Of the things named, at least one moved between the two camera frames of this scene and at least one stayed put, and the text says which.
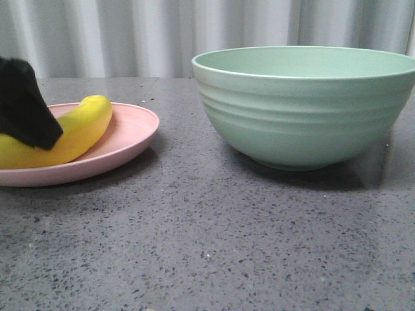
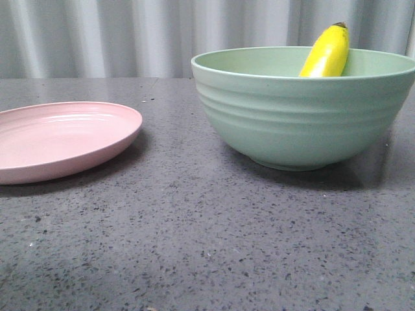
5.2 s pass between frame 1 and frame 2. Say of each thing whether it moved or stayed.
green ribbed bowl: stayed
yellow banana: moved
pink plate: moved
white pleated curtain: stayed
